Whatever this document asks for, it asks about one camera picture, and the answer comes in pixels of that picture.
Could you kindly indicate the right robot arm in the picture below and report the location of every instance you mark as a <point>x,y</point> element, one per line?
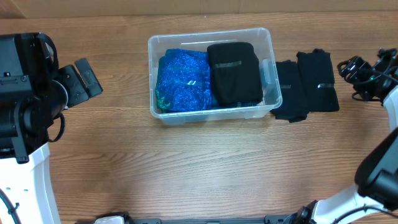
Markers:
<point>375,182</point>

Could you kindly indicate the black garment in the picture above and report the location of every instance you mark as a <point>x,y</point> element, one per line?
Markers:
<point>318,80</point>
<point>235,75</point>
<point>294,107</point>

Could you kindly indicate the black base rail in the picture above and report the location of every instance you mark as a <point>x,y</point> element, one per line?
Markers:
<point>268,219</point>

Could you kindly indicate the clear plastic storage bin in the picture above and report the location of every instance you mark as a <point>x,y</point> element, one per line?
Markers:
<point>259,37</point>

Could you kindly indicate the sparkly blue fabric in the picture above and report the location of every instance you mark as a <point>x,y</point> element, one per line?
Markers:
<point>183,81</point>

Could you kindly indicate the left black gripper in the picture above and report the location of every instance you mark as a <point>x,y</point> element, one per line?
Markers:
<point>73,84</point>

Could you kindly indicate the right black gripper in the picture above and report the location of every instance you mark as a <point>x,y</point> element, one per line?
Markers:
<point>356,78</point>

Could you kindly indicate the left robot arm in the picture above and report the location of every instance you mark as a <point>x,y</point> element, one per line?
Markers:
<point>35,91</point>

